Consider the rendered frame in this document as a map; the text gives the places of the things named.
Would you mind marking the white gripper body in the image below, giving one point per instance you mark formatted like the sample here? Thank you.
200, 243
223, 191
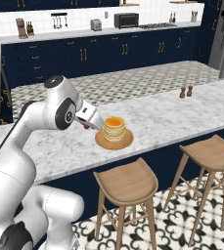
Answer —
95, 120

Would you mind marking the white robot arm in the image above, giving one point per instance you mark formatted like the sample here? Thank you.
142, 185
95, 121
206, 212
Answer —
15, 162

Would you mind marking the red strawberry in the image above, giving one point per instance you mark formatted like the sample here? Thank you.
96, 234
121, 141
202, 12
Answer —
85, 126

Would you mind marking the golden pancake stack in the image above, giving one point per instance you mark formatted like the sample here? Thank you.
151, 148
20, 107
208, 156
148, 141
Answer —
114, 128

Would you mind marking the dark blue counter base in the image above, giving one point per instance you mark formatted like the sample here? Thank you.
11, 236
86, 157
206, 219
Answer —
169, 156

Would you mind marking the round wooden plate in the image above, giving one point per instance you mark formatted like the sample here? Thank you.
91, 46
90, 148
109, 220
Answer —
100, 140

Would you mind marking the dark blue base cupboards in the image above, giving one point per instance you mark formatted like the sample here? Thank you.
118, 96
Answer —
100, 55

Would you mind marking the wooden bar stool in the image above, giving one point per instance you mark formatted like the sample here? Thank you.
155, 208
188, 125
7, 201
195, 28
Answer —
211, 153
129, 184

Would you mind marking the brown pepper shaker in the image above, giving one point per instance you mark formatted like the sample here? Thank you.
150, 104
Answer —
189, 91
182, 92

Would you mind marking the dark blue side cupboards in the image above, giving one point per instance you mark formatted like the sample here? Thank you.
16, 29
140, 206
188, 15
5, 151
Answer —
6, 101

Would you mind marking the silver toaster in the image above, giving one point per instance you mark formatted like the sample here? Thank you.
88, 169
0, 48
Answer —
96, 24

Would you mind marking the hanging metal kitchen tool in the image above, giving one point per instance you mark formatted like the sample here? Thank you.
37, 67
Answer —
66, 22
60, 22
54, 23

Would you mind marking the black toaster oven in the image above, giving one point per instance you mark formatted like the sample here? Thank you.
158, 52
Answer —
126, 20

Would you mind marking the brown knife block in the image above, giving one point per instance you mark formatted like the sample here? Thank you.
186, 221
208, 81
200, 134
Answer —
30, 30

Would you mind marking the black hob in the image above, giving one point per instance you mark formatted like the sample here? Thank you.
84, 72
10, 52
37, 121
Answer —
157, 25

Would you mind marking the brown coffee machine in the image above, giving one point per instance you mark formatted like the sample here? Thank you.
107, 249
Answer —
21, 29

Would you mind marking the white pot with tools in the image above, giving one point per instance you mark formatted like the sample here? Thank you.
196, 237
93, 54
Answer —
194, 18

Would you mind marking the dark blue tall cupboard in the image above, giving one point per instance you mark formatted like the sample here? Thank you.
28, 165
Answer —
206, 29

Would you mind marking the grey wall socket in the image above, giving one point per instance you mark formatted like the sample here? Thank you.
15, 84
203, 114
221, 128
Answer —
106, 15

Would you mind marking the black tool rail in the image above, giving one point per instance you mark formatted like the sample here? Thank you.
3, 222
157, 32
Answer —
58, 14

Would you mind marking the wooden wall shelf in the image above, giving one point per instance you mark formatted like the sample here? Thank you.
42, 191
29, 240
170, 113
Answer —
129, 4
182, 1

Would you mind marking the dark blue wall cupboards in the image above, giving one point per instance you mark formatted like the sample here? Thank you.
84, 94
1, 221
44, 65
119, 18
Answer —
51, 4

